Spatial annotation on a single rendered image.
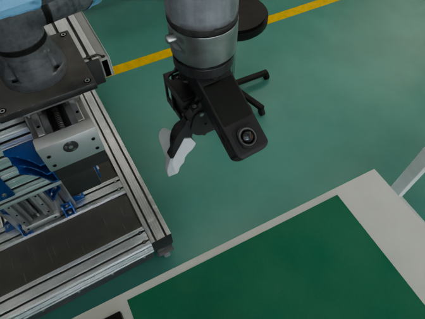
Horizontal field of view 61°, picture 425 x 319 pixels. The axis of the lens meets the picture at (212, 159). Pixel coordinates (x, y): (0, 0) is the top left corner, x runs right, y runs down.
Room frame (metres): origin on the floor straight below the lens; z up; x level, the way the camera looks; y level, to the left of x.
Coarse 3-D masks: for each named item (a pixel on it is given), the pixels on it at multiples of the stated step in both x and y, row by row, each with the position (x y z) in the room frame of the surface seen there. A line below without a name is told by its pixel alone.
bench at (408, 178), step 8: (424, 152) 0.76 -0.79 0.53; (416, 160) 0.77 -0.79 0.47; (424, 160) 0.75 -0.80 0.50; (408, 168) 0.77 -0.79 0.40; (416, 168) 0.75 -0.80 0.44; (424, 168) 0.74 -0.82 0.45; (400, 176) 0.77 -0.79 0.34; (408, 176) 0.75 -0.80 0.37; (416, 176) 0.73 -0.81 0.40; (400, 184) 0.75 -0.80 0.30; (408, 184) 0.73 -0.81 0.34; (400, 192) 0.73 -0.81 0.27; (424, 224) 0.62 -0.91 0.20
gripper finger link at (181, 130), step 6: (180, 120) 0.30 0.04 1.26; (186, 120) 0.29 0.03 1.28; (174, 126) 0.29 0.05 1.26; (180, 126) 0.29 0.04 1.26; (186, 126) 0.29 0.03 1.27; (174, 132) 0.29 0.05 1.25; (180, 132) 0.28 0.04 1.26; (186, 132) 0.29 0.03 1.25; (174, 138) 0.28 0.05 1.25; (180, 138) 0.28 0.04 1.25; (174, 144) 0.28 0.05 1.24; (180, 144) 0.28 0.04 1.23; (168, 150) 0.29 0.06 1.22; (174, 150) 0.28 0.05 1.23; (174, 156) 0.28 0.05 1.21
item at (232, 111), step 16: (192, 80) 0.31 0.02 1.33; (208, 80) 0.30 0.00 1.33; (224, 80) 0.31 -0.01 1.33; (208, 96) 0.29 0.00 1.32; (224, 96) 0.29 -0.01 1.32; (240, 96) 0.29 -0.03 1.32; (208, 112) 0.28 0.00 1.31; (224, 112) 0.27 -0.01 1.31; (240, 112) 0.28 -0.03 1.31; (224, 128) 0.25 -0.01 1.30; (240, 128) 0.26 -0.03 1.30; (256, 128) 0.26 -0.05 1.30; (224, 144) 0.25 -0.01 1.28; (240, 144) 0.24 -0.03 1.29; (256, 144) 0.24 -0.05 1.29; (240, 160) 0.23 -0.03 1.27
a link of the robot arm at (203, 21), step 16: (176, 0) 0.30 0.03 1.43; (192, 0) 0.29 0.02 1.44; (208, 0) 0.30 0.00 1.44; (224, 0) 0.30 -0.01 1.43; (176, 16) 0.30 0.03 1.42; (192, 16) 0.30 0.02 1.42; (208, 16) 0.30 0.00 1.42; (224, 16) 0.30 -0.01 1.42; (192, 32) 0.30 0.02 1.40; (208, 32) 0.30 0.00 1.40; (224, 32) 0.30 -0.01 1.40
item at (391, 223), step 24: (336, 192) 0.47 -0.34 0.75; (360, 192) 0.47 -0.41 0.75; (384, 192) 0.47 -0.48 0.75; (288, 216) 0.40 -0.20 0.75; (360, 216) 0.40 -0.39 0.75; (384, 216) 0.40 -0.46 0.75; (408, 216) 0.40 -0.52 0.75; (240, 240) 0.34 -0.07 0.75; (384, 240) 0.34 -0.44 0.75; (408, 240) 0.34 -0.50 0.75; (192, 264) 0.27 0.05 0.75; (408, 264) 0.27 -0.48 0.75; (144, 288) 0.22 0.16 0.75; (96, 312) 0.16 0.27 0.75
